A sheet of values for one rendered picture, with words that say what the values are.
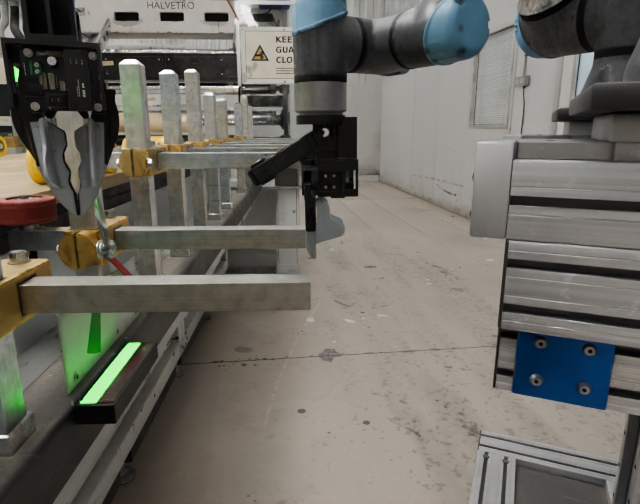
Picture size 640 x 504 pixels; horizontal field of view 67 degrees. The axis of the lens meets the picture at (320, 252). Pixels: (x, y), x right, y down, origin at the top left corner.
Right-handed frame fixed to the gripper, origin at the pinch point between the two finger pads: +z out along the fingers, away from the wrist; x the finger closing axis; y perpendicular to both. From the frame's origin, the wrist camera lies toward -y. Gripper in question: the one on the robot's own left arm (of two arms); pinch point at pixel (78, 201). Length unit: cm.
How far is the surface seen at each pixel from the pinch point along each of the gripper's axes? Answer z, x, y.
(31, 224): 6.1, -8.2, -24.9
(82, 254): 9.3, -1.5, -16.8
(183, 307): 10.3, 8.8, 6.1
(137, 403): 77, 3, -95
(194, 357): 93, 28, -156
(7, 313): 9.8, -6.9, 2.9
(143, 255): 16.5, 6.9, -43.3
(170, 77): -18, 17, -66
